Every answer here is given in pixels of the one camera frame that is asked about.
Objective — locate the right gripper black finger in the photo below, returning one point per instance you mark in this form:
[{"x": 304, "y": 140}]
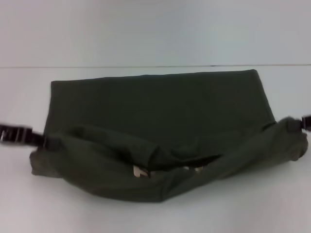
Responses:
[{"x": 297, "y": 125}]

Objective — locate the dark green t-shirt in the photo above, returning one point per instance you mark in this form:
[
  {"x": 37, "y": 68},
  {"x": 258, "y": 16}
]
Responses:
[{"x": 160, "y": 121}]

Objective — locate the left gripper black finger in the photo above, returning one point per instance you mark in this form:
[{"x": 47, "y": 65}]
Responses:
[{"x": 22, "y": 136}]

